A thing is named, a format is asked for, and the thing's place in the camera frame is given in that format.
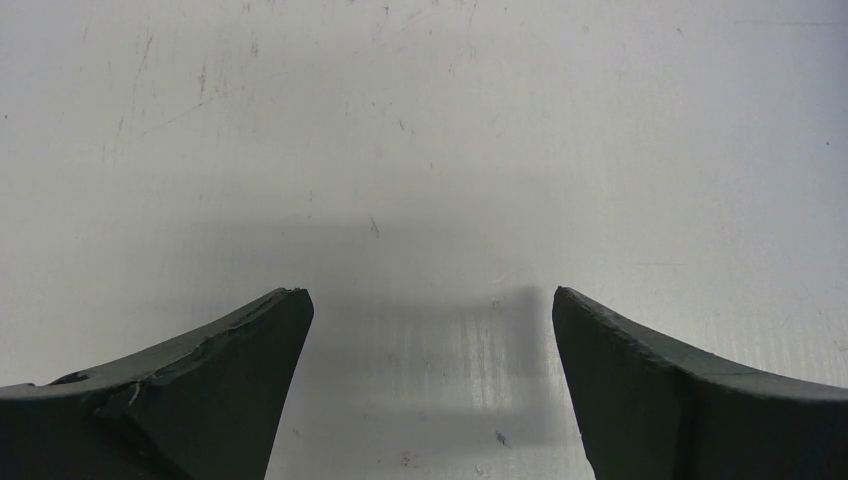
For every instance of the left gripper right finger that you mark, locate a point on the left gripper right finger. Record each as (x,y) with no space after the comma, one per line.
(649,406)

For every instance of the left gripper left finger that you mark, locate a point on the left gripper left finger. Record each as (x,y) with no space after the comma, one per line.
(203,405)

